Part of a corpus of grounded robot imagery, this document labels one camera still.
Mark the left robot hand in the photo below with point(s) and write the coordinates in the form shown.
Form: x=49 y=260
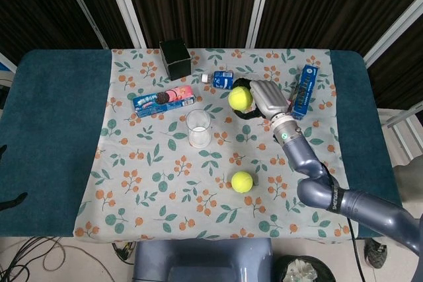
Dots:
x=13 y=200

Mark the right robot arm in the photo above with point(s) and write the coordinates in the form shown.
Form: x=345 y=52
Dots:
x=314 y=186

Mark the black cardboard box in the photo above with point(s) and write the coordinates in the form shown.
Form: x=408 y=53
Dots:
x=175 y=59

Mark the clear plastic tube container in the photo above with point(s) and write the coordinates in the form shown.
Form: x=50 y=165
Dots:
x=198 y=130

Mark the blue-grey robot torso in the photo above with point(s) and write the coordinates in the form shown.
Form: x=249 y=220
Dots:
x=201 y=260

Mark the floral tablecloth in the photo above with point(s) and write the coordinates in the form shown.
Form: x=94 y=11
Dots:
x=165 y=202

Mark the yellow tennis ball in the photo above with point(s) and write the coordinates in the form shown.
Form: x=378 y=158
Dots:
x=240 y=98
x=242 y=181

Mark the blue rectangular carton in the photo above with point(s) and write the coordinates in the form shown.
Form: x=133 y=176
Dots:
x=305 y=92

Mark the teal table cover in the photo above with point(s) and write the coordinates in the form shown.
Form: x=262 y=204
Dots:
x=56 y=113

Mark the clear water bottle blue label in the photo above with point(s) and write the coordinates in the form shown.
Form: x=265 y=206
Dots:
x=221 y=80

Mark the black trash bin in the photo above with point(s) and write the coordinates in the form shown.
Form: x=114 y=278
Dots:
x=304 y=270

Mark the blue pink cookie box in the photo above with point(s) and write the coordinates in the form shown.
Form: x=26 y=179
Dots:
x=165 y=100

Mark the white metal rack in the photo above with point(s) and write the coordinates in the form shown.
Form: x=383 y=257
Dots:
x=406 y=130

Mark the dark sneaker shoe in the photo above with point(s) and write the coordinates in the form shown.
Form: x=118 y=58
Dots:
x=375 y=252

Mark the white partition frame post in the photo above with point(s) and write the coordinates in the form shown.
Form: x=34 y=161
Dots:
x=261 y=4
x=124 y=4
x=82 y=4
x=393 y=39

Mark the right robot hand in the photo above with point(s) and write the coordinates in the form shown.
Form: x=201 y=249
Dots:
x=269 y=98

